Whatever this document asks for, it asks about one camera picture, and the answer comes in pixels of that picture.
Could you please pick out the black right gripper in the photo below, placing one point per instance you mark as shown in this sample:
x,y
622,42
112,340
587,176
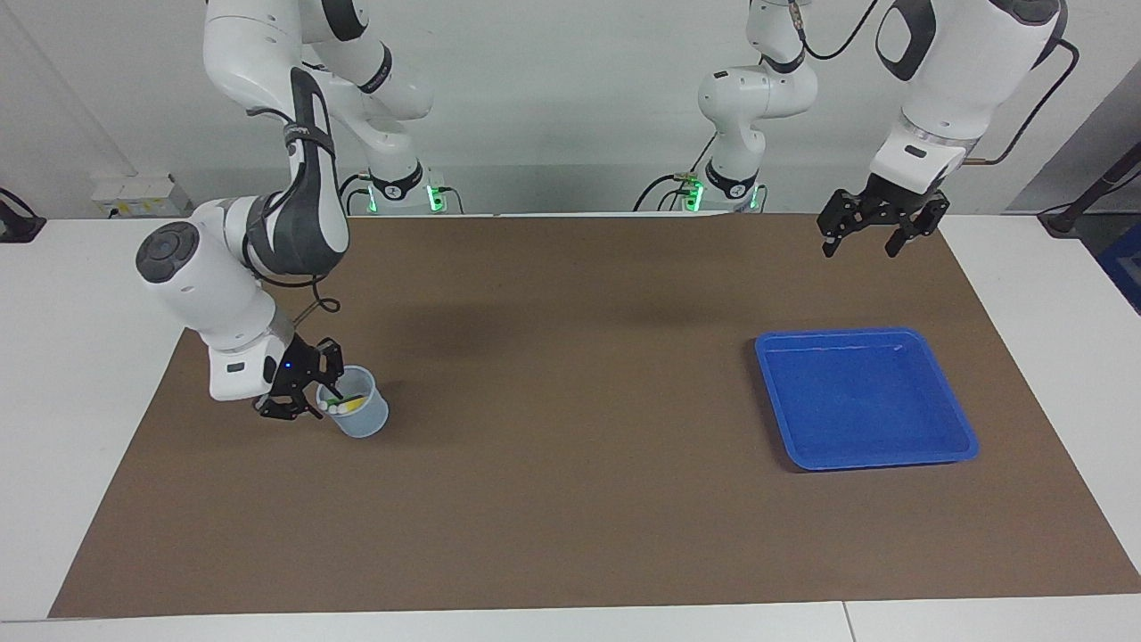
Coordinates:
x,y
292,370

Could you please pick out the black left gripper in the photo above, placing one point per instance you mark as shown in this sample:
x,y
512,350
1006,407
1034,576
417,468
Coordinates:
x,y
896,198

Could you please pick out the green pen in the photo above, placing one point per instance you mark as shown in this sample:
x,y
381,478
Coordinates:
x,y
349,399

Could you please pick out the yellow pen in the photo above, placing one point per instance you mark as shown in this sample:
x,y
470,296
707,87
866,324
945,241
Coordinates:
x,y
355,407

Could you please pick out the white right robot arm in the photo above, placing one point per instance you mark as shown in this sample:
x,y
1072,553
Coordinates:
x,y
223,294

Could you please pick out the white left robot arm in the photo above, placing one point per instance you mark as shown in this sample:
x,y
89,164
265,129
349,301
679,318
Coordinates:
x,y
954,80

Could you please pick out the blue plastic tray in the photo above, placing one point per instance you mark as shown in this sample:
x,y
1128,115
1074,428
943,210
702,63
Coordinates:
x,y
865,401

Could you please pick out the translucent plastic cup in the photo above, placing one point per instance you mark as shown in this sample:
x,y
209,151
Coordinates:
x,y
365,423

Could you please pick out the black stand pole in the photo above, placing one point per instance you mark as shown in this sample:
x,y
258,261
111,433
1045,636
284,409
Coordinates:
x,y
1096,192

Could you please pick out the white power strip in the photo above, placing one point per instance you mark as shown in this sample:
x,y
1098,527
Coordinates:
x,y
143,196

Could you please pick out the brown table mat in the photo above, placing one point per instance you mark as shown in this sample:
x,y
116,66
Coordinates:
x,y
570,490

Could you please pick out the black clamp mount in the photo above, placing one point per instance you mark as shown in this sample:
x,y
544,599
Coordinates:
x,y
18,223

